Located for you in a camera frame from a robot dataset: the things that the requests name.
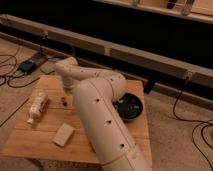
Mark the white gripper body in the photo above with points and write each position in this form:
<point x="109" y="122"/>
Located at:
<point x="68" y="84"/>

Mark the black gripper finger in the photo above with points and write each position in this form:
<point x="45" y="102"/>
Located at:
<point x="64" y="101"/>

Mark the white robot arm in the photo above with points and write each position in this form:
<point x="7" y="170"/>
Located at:
<point x="94" y="91"/>

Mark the white plastic bottle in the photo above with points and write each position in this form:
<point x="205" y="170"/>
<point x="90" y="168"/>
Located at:
<point x="37" y="107"/>

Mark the wooden table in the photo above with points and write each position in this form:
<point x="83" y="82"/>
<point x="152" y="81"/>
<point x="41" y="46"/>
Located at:
<point x="36" y="142"/>

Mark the black power adapter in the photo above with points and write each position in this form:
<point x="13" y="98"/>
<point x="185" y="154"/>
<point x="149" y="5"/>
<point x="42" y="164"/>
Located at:
<point x="27" y="67"/>

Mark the black bowl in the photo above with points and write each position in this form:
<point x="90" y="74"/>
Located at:
<point x="129" y="106"/>

